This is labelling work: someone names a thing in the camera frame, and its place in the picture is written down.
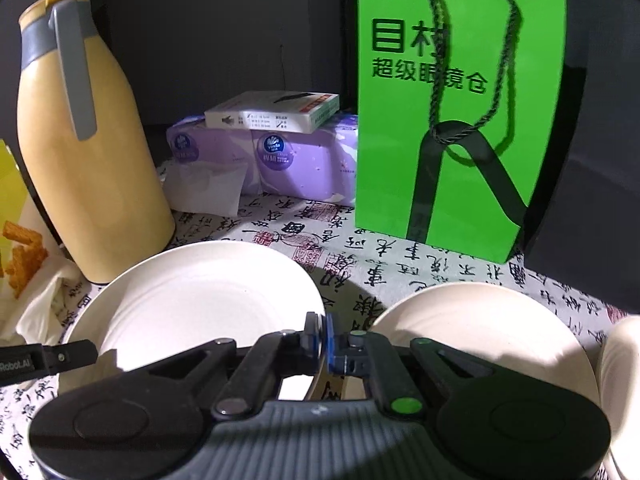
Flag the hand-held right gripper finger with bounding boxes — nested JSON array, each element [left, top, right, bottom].
[[330, 331, 501, 417], [145, 311, 337, 423]]

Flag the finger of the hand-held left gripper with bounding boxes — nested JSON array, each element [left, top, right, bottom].
[[0, 340, 99, 387]]

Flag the cream plate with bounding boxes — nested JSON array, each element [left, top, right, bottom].
[[369, 281, 599, 408], [59, 241, 327, 401]]

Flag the white bowl with black rim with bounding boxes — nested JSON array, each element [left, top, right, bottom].
[[599, 316, 640, 480]]

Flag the white gloves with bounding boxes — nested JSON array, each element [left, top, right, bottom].
[[0, 255, 83, 346]]

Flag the calligraphy print tablecloth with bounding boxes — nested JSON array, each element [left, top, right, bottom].
[[0, 160, 640, 480]]

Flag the yellow snack box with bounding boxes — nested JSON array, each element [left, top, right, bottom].
[[0, 140, 51, 306]]

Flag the yellow thermos jug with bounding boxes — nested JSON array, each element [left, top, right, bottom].
[[16, 0, 177, 283]]

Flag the green paper bag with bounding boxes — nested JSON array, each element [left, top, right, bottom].
[[354, 0, 568, 262]]

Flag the white tissue sheet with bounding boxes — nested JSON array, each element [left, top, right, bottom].
[[162, 160, 248, 216]]

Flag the small white flat box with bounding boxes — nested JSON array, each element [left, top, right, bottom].
[[204, 91, 341, 135]]

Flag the dark grey paper bag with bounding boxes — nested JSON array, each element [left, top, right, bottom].
[[522, 0, 640, 311]]

